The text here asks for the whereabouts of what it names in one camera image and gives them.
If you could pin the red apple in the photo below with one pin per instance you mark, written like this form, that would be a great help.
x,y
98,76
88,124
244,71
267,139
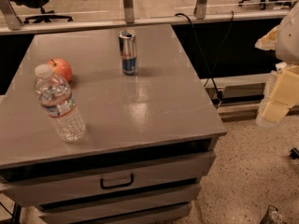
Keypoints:
x,y
61,67

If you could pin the grey drawer cabinet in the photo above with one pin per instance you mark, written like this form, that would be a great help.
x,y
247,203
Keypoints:
x,y
158,125

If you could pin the silver blue energy drink can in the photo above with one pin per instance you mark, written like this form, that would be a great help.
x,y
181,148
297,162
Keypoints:
x,y
127,43

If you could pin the dark object on floor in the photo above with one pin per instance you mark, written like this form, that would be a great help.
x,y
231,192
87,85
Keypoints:
x,y
272,216

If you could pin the clear plastic water bottle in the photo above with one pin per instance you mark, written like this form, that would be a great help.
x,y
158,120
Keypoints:
x,y
55,96

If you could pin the black drawer handle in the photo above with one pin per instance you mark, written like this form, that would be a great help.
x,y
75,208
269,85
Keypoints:
x,y
117,182

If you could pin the white packet on ledge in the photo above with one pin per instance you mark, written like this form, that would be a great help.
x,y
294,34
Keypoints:
x,y
280,66

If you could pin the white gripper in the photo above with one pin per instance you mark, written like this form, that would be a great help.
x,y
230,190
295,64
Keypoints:
x,y
289,42

